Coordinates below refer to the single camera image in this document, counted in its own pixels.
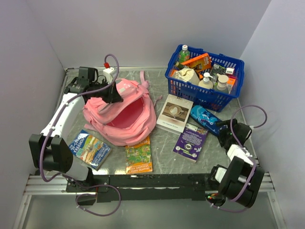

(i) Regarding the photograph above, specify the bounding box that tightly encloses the orange box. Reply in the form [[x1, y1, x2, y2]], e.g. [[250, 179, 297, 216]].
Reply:
[[182, 52, 212, 73]]

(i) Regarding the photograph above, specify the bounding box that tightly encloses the blue plastic basket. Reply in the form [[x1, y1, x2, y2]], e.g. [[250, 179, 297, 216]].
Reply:
[[165, 44, 244, 112]]

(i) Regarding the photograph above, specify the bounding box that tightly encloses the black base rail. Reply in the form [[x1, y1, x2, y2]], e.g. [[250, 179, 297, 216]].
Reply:
[[66, 173, 219, 203]]

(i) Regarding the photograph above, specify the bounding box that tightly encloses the dark green packet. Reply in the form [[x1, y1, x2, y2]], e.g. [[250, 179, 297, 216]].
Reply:
[[210, 63, 226, 76]]

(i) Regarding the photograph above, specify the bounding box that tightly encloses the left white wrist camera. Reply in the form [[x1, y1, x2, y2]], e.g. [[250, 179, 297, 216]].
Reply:
[[102, 62, 117, 83]]

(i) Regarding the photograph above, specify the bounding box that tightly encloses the small orange packet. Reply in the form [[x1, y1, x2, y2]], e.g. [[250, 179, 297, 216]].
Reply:
[[227, 77, 236, 93]]

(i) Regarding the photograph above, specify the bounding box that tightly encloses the pink student backpack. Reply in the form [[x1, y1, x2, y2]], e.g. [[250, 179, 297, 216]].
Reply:
[[82, 71, 157, 146]]

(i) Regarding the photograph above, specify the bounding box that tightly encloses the orange treehouse book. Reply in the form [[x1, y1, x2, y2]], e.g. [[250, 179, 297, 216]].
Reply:
[[125, 136, 153, 174]]

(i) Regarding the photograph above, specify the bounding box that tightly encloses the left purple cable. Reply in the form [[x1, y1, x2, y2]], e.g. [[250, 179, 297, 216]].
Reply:
[[39, 53, 122, 217]]

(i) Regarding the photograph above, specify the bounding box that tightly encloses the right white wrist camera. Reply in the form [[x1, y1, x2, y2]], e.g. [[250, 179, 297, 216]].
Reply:
[[227, 144, 254, 166]]

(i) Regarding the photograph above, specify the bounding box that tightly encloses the white coffee cover book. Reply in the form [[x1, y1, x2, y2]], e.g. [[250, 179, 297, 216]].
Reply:
[[156, 94, 193, 135]]

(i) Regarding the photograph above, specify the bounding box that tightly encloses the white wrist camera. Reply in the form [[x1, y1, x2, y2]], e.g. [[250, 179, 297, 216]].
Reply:
[[102, 62, 117, 83], [227, 144, 254, 166]]

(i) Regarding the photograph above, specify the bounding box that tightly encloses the blue treehouse book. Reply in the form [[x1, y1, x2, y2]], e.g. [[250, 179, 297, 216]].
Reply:
[[69, 130, 111, 171]]

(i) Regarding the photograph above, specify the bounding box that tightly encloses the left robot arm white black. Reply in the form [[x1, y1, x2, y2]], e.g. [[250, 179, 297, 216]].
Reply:
[[29, 67, 119, 192]]

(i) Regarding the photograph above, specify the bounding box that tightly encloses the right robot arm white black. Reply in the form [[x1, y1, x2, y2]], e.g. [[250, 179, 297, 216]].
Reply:
[[206, 119, 264, 213]]

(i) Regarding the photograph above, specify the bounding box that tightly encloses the blue shark pencil case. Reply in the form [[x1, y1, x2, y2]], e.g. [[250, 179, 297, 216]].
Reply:
[[190, 105, 226, 136]]

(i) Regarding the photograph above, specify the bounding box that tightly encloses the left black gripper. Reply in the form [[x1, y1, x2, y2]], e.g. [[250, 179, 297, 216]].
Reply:
[[90, 78, 123, 104]]

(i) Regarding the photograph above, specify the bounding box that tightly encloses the beige crumpled bag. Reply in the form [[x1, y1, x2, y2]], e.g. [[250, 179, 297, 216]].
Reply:
[[171, 68, 200, 85]]

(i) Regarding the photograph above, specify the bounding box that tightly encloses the purple book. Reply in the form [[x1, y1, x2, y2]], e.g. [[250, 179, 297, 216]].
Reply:
[[173, 123, 208, 163]]

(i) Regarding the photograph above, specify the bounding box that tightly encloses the grey pump bottle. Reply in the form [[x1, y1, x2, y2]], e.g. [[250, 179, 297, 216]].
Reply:
[[214, 73, 229, 94]]

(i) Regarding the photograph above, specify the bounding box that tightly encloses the green drink bottle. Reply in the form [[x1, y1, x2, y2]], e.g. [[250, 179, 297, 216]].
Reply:
[[179, 45, 190, 63]]

